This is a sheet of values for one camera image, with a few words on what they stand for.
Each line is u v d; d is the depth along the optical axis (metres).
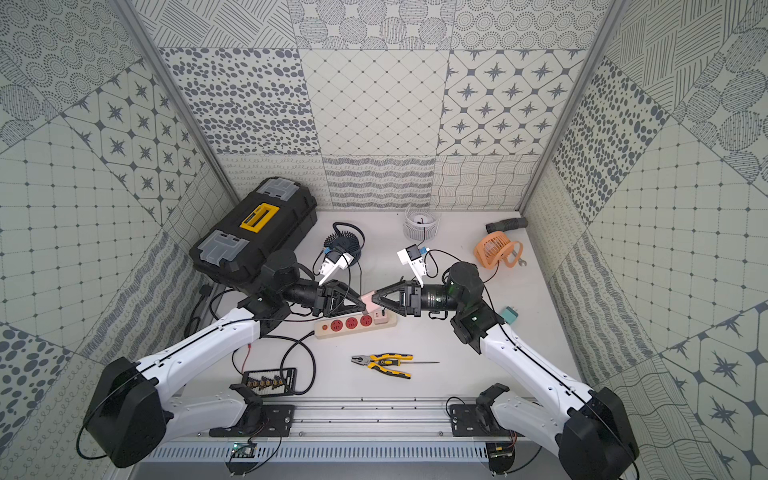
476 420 0.73
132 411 0.39
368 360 0.83
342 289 0.63
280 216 0.97
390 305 0.60
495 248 0.95
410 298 0.58
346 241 1.03
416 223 1.08
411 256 0.61
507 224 1.11
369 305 0.62
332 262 0.63
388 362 0.83
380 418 0.76
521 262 1.04
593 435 0.38
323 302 0.60
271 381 0.79
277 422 0.73
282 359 0.83
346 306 0.63
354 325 0.88
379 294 0.61
